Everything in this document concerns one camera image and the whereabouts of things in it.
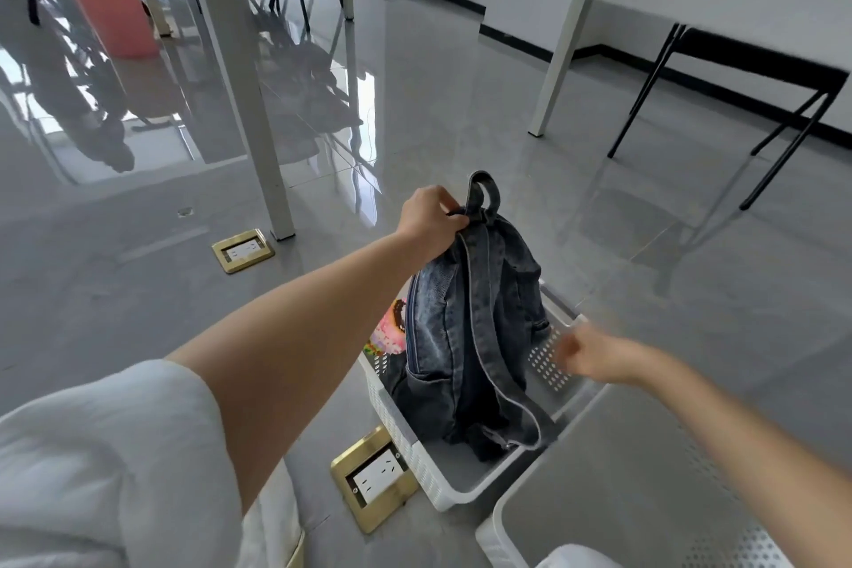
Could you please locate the blue denim backpack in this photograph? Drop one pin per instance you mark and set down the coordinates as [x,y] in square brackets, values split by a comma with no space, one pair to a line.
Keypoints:
[469,334]

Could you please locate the person's right fingers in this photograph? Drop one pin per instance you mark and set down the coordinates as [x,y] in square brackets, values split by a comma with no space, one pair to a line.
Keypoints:
[568,348]

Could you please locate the person's right hand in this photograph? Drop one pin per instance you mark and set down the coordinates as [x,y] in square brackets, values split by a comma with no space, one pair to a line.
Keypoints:
[599,354]

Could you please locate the person's left forearm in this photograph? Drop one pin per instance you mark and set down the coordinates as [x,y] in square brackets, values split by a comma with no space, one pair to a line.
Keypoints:
[299,348]

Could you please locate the white table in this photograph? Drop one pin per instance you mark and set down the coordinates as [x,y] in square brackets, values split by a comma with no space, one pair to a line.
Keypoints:
[466,2]

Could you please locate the colourful picture book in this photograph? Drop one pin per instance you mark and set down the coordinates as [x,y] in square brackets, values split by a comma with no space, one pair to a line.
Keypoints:
[389,329]

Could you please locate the person's left thumb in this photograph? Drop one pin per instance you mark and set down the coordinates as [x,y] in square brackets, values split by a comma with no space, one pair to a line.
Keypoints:
[454,221]

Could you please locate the person's right forearm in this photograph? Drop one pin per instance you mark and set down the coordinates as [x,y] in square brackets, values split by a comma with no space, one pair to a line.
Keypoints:
[745,434]

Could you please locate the white perforated plastic basket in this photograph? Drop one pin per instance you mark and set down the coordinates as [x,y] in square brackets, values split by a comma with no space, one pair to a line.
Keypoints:
[459,428]
[632,494]

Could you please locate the person's left hand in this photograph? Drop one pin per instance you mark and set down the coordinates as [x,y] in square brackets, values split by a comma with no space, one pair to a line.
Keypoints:
[426,223]

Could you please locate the brass floor socket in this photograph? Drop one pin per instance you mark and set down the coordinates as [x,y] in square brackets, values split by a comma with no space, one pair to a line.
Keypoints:
[243,250]
[376,476]

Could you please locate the white sleeve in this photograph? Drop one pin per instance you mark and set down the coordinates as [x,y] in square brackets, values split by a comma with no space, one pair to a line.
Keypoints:
[126,474]

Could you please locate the orange plastic bucket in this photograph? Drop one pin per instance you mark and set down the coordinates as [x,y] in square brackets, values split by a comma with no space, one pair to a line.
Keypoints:
[113,14]

